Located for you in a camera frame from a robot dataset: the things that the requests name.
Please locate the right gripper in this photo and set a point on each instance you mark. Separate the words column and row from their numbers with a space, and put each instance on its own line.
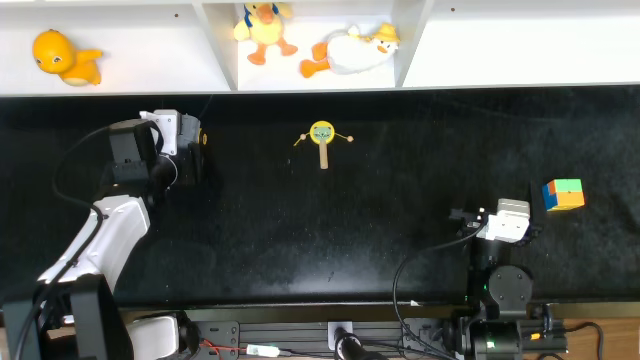
column 532, row 236

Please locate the grey and yellow toy truck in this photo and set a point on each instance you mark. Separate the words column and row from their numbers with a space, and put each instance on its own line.
column 190, row 131

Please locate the orange rubber toy figure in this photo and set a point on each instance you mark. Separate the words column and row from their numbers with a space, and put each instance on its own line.
column 55, row 55

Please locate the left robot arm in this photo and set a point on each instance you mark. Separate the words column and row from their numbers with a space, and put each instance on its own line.
column 112, row 235

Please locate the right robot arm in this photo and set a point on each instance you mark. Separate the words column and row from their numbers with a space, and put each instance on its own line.
column 505, row 295

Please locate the many-coloured puzzle cube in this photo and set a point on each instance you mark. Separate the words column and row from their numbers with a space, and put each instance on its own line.
column 565, row 196

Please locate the white plush duck yellow hat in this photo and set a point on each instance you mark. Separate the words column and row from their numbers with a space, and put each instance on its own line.
column 355, row 52

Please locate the white shelf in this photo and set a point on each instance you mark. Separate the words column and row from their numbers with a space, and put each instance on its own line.
column 150, row 55

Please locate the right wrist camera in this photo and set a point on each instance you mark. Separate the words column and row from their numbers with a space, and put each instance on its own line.
column 507, row 222

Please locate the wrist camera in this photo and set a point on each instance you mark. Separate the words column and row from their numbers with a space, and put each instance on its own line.
column 164, row 130
column 507, row 222

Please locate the mounting rail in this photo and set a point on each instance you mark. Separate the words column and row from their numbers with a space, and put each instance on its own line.
column 300, row 336

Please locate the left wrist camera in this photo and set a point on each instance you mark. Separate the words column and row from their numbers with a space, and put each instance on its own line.
column 164, row 130

